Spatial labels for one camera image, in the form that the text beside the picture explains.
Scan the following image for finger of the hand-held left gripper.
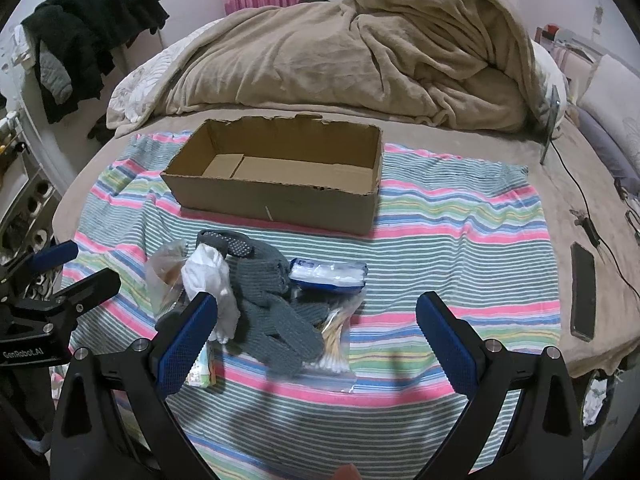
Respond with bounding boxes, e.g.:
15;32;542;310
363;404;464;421
57;267;121;321
20;241;80;273

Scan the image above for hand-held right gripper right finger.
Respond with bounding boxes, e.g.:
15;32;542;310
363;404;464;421
416;291;586;480

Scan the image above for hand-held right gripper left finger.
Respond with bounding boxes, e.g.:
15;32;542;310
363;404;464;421
50;291;221;480

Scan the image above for orange cartoon tissue packet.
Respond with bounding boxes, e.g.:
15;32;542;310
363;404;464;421
184;340;222;389

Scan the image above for white sock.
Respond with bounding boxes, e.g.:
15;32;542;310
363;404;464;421
181;245;242;345

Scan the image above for clear plastic bag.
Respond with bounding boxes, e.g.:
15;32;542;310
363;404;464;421
147;240;192;320

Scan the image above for grey knitted gloves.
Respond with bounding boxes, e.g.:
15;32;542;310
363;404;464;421
235;292;326;380

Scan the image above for bag of cotton swabs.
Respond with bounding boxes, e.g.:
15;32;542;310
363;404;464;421
300;290;367;395

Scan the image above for blue and white packet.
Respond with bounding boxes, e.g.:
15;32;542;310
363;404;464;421
290;257;369;294

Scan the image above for brown cardboard box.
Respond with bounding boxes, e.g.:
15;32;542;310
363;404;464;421
160;115;385;236

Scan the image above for white shelf rack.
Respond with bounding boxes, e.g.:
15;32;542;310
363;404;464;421
0;110;57;263

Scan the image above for striped cloth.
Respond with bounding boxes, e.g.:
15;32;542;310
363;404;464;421
60;131;563;480

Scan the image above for black phone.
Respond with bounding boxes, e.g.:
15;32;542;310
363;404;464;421
570;241;597;343

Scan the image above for grey padded garment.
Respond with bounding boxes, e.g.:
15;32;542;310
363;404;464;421
39;40;74;105

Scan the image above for white floral quilt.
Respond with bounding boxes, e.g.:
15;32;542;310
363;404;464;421
107;42;201;126

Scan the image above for bed with beige sheet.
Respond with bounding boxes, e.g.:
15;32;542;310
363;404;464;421
52;15;640;381

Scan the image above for pile of black clothes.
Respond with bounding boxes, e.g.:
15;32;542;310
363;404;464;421
20;0;171;125

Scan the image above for upright tablet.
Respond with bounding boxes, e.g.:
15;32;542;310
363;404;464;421
540;84;562;166

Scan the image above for grey pillow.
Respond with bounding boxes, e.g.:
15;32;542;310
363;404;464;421
575;54;640;193

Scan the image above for beige fleece blanket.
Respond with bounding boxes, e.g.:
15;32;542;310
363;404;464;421
107;0;553;133

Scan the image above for clear acrylic chair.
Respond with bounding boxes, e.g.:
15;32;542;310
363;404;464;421
534;24;601;103

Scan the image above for black cable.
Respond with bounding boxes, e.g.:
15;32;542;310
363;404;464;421
550;127;640;293

